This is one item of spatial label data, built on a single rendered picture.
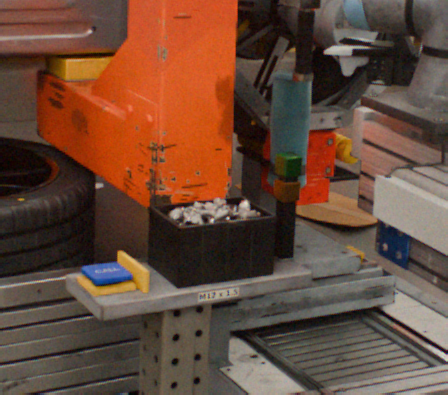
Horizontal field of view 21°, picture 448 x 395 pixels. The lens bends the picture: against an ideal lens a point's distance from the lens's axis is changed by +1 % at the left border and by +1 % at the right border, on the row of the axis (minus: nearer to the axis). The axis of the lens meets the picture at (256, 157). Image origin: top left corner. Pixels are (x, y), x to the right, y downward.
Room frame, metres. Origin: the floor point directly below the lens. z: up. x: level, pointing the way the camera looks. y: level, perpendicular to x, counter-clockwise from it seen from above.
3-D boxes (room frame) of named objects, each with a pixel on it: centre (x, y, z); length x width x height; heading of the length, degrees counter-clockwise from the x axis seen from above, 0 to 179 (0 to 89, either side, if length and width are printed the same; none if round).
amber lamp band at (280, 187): (2.22, -0.06, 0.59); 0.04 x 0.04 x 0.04; 30
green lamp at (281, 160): (2.22, -0.06, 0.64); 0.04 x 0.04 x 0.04; 30
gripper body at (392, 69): (2.46, -0.28, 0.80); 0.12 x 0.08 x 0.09; 75
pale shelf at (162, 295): (2.12, 0.11, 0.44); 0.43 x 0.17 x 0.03; 120
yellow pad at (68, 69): (2.78, 0.42, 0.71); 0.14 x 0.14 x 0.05; 30
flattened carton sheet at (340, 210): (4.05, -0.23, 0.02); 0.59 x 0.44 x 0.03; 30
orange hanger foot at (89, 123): (2.63, 0.33, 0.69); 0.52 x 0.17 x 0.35; 30
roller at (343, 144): (2.94, -0.17, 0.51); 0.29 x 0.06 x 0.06; 30
